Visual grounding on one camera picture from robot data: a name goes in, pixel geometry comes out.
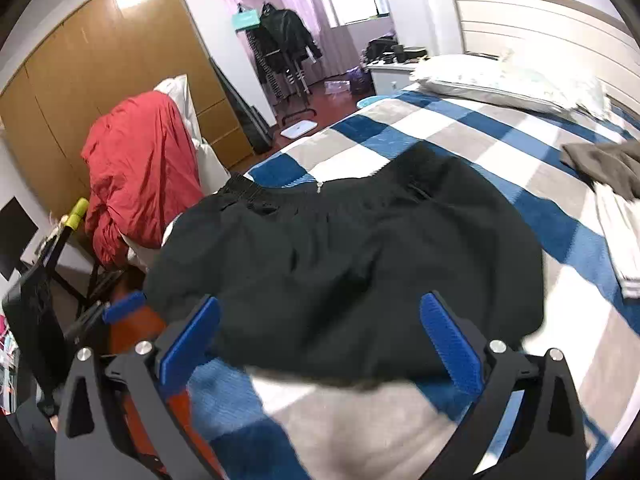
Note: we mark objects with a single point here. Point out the blue white checkered bed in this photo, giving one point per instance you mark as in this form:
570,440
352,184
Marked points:
450,125

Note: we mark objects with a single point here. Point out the brown garment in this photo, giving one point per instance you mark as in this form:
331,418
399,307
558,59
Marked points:
610,160

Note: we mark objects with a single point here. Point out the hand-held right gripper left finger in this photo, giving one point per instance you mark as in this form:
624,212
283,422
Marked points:
190,345

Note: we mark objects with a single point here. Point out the light blue round object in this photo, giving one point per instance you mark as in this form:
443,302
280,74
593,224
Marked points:
372,101

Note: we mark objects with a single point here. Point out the black zip pocket pants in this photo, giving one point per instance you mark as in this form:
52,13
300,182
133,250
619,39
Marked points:
350,270

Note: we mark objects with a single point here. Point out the white pillow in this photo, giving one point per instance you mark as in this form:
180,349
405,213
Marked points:
500,82

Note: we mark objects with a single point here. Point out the black monitor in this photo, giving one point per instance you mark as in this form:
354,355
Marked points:
15,240

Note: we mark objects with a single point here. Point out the purple bag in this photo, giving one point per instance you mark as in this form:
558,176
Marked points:
361,81

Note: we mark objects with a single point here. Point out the red duvet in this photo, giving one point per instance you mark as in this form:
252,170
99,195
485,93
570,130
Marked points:
140,170

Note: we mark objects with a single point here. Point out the black hanging jacket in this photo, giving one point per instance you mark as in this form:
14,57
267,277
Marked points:
287,32

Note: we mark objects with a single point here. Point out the dark nightstand clutter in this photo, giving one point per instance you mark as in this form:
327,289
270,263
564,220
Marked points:
390,50

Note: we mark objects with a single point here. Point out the teal box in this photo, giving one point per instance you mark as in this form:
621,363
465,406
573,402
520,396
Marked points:
247,19

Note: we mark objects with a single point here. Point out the clear plastic box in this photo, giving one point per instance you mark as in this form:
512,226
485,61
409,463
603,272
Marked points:
337,86

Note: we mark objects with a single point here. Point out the beige wooden headboard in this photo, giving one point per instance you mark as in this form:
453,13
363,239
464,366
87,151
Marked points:
540,25

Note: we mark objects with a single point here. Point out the white nightstand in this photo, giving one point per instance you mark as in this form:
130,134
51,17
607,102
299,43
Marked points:
387,77

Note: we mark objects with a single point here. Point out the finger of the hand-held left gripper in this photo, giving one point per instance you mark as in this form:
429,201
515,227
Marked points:
125,306

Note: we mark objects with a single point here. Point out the person's left forearm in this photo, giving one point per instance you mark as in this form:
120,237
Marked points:
30,445

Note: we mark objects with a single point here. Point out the white bathroom scale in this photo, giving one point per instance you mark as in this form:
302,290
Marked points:
299,129

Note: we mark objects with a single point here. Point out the white duvet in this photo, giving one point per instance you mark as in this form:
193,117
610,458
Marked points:
182,95

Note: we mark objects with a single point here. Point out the clothes rack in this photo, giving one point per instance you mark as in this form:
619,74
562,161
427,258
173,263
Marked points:
295,105

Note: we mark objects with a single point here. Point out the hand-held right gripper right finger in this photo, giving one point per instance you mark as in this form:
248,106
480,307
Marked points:
450,345

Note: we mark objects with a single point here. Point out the black metal stand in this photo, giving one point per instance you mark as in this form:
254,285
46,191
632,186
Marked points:
65,260

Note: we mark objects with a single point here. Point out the black leaning panel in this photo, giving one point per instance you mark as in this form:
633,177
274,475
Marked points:
245,110

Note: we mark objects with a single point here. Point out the brown wooden wardrobe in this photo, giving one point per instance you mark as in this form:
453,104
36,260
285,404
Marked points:
100,60

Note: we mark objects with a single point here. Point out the white garment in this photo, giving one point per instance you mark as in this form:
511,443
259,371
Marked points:
620,240

